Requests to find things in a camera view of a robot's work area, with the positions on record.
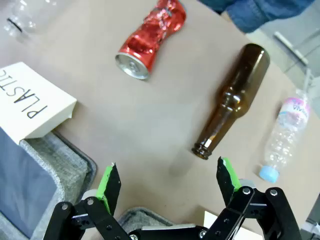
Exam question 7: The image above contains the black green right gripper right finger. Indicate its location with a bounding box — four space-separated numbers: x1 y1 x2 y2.
204 156 302 240

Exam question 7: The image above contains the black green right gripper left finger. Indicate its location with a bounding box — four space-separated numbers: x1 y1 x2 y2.
43 161 131 240

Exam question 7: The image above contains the plastic bottle pink label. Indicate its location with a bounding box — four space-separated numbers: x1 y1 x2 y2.
258 89 312 182

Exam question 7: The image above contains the brown glass beer bottle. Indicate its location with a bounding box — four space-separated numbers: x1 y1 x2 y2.
191 43 271 161

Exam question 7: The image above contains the crushed red soda can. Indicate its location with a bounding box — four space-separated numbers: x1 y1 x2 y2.
114 0 188 81

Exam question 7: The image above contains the clear plastic bottle black ring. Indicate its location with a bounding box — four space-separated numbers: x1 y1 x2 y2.
2 0 60 42

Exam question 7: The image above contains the grey felt can basket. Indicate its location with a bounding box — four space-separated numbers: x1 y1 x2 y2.
117 206 181 227

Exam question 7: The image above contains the grey felt plastic basket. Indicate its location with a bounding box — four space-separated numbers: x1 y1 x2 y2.
0 127 98 240

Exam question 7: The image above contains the white paper label card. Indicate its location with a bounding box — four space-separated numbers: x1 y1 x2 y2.
203 210 222 230

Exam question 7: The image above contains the white PLASTIC label card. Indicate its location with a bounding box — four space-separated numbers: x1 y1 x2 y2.
0 61 78 146

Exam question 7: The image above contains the person in denim shirt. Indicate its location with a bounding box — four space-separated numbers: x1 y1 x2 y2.
199 0 316 34

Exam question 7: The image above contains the white table frame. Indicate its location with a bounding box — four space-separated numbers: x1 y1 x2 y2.
273 31 320 67

